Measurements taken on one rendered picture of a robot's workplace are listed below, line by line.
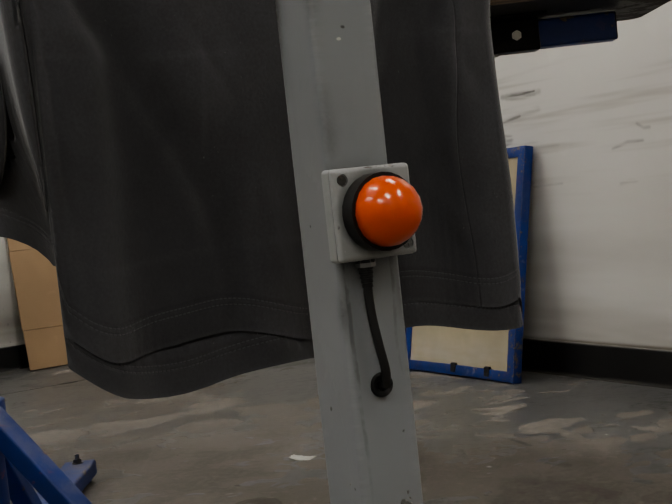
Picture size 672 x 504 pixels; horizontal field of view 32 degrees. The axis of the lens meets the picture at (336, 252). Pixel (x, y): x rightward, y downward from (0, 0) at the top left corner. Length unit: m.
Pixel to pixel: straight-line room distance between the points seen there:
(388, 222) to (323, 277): 0.06
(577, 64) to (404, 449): 3.03
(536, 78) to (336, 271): 3.17
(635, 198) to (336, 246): 2.90
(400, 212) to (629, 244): 2.95
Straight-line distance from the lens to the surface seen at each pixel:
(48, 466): 2.14
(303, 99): 0.65
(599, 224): 3.62
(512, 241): 1.06
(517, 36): 2.14
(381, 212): 0.60
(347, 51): 0.65
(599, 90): 3.58
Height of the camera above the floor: 0.66
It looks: 3 degrees down
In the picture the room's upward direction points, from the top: 6 degrees counter-clockwise
